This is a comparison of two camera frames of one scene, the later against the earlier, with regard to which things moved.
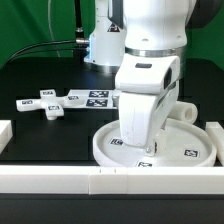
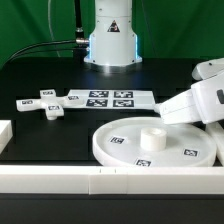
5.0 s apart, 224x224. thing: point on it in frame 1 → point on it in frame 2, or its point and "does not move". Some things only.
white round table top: [181, 144] does not move
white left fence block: [6, 134] does not move
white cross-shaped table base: [54, 105] does not move
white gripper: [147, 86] → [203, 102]
